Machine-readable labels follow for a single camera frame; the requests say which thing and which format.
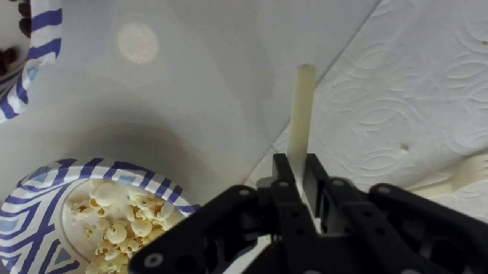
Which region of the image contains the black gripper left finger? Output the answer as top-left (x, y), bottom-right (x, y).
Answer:
top-left (271, 154), bottom-right (330, 274)

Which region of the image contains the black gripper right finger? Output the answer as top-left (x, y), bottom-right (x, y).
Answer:
top-left (304, 154), bottom-right (423, 274)

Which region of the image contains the cream plastic spoon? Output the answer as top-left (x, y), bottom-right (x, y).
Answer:
top-left (223, 62), bottom-right (319, 274)

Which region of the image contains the patterned bowl with popcorn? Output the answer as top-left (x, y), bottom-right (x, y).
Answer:
top-left (0, 158), bottom-right (196, 274)

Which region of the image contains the cream plastic fork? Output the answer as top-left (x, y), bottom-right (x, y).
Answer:
top-left (408, 152), bottom-right (488, 196)

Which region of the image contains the upper white paper towel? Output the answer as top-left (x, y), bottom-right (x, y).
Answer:
top-left (243, 0), bottom-right (488, 225)

